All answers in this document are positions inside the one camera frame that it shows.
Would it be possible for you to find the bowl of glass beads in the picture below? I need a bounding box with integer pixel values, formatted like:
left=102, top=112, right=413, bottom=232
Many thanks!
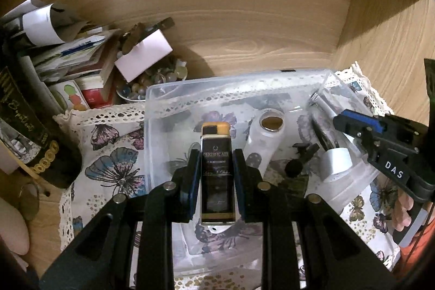
left=116, top=57, right=188, bottom=102

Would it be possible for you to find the small black clip microphone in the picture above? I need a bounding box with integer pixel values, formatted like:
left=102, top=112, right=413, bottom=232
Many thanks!
left=284, top=143, right=320, bottom=178

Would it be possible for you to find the butterfly print lace cloth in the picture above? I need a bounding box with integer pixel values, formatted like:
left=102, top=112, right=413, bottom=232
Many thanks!
left=60, top=66, right=400, bottom=269

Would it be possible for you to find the dark wine bottle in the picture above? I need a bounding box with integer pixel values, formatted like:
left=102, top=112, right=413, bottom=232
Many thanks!
left=1, top=34, right=82, bottom=189

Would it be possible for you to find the cream pillar candle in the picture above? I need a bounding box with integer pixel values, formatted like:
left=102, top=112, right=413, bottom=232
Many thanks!
left=0, top=198, right=29, bottom=255

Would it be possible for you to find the white handheld thermometer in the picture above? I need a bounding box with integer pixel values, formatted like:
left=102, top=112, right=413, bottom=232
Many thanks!
left=202, top=107, right=285, bottom=235

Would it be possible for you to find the silver metal flashlight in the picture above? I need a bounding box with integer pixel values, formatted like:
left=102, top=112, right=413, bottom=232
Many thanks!
left=307, top=91, right=344, bottom=155

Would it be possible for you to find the clear plastic storage box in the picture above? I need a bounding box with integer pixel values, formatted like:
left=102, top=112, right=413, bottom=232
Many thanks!
left=143, top=68, right=380, bottom=277

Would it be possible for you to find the white travel plug adapter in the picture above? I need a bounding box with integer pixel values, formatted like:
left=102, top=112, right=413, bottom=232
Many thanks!
left=320, top=147, right=352, bottom=183

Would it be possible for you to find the stack of books and papers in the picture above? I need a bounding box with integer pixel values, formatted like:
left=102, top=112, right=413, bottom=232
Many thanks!
left=1, top=0, right=121, bottom=116

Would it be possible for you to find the dark perfume bottle gold cap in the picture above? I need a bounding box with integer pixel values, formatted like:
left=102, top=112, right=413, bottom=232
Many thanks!
left=201, top=121, right=236, bottom=227

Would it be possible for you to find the person's right hand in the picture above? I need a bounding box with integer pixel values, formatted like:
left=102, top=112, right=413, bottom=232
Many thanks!
left=392, top=189, right=434, bottom=233

